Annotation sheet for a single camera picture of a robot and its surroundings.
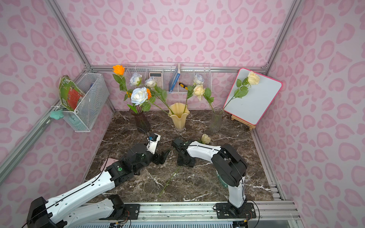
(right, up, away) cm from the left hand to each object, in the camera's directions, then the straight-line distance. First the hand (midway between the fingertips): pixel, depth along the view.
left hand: (163, 144), depth 75 cm
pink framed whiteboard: (+54, +23, +16) cm, 60 cm away
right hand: (+9, -15, +15) cm, 23 cm away
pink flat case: (-37, -13, +15) cm, 42 cm away
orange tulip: (-24, +29, +13) cm, 39 cm away
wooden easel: (+59, +9, +31) cm, 68 cm away
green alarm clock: (+34, -23, +3) cm, 41 cm away
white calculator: (-7, +41, +19) cm, 46 cm away
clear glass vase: (+33, +13, +25) cm, 43 cm away
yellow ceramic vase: (+6, +19, +23) cm, 30 cm away
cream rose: (+25, 0, +21) cm, 32 cm away
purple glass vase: (-20, +12, +25) cm, 34 cm away
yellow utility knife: (+10, +37, +23) cm, 44 cm away
